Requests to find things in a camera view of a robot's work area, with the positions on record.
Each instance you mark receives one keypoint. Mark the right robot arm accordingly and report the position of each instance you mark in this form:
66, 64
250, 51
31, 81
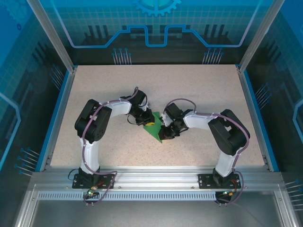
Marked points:
228, 134

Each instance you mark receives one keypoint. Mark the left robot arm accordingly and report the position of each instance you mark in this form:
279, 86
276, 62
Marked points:
93, 123

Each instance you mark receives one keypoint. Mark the blue table edge strip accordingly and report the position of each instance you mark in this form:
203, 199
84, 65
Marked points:
55, 118
258, 118

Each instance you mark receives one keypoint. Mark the small connector with green light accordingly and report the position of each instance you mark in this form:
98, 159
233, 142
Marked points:
91, 192

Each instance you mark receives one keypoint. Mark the blue gear print backdrop panel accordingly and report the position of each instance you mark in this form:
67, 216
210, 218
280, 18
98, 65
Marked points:
154, 14

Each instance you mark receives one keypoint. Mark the blue circuit print side panel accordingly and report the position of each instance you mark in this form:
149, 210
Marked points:
284, 71
19, 71

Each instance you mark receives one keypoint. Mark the wide aluminium base rail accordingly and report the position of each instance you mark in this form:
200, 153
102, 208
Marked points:
154, 179

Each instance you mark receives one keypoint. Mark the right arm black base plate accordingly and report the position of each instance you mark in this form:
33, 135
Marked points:
204, 181

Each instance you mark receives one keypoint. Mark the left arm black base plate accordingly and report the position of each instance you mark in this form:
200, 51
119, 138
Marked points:
109, 182

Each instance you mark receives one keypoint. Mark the aluminium table side rail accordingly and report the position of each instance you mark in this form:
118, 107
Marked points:
253, 118
61, 118

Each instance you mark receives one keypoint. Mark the aluminium frame post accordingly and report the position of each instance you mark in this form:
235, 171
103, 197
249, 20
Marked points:
258, 40
54, 40

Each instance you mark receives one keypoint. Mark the aluminium tray frame rail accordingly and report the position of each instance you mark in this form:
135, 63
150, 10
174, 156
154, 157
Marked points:
24, 210
287, 210

